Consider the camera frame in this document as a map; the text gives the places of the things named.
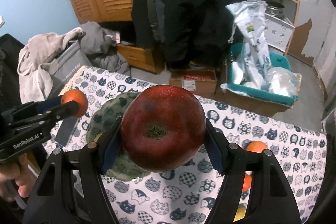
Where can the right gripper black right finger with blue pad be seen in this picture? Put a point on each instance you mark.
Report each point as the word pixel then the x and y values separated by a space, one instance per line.
pixel 271 199

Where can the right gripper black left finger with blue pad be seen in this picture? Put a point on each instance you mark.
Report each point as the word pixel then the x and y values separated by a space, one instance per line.
pixel 52 199

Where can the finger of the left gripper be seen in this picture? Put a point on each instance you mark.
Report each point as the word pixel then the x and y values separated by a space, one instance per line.
pixel 60 112
pixel 40 107

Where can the small tangerine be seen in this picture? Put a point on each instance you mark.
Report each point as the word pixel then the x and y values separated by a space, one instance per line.
pixel 81 100

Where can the large dark red apple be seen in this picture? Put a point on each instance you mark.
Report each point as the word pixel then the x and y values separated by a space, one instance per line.
pixel 163 128

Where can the person's left hand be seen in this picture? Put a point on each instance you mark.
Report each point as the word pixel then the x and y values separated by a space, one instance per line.
pixel 19 172

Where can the grey clothes pile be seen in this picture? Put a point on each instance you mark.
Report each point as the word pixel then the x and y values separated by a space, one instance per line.
pixel 99 45

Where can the black smartphone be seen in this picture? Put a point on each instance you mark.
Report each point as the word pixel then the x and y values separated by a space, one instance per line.
pixel 66 131

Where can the large orange near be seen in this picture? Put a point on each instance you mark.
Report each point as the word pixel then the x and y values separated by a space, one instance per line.
pixel 247 183

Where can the large orange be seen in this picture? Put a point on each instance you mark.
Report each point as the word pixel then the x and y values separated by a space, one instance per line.
pixel 247 183
pixel 256 146

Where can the yellow green pear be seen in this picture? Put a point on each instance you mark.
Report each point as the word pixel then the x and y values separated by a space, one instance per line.
pixel 240 213

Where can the grey tote bag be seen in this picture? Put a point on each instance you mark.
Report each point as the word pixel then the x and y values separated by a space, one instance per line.
pixel 64 66

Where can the large orange far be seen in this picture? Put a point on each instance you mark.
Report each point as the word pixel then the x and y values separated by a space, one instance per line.
pixel 256 146

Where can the green glass bowl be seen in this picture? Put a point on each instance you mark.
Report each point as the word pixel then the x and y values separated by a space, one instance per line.
pixel 102 120

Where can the cat pattern tablecloth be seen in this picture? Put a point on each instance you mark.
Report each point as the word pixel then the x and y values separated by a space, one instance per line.
pixel 187 194

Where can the clear plastic bag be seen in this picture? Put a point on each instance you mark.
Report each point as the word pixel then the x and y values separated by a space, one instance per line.
pixel 282 81

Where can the cardboard box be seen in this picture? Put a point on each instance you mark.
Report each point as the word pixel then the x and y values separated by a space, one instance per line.
pixel 201 82

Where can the white printed plastic bag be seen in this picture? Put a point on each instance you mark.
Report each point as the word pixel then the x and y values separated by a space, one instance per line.
pixel 253 59

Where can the teal storage box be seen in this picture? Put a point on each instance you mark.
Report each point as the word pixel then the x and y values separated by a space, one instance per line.
pixel 277 60

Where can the black hanging coat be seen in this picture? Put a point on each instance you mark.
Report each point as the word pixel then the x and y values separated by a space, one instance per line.
pixel 185 31

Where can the white patterned storage box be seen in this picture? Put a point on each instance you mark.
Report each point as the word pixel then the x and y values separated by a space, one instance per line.
pixel 278 32

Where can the steel pot on shelf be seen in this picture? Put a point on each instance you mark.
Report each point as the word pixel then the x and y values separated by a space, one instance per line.
pixel 275 9

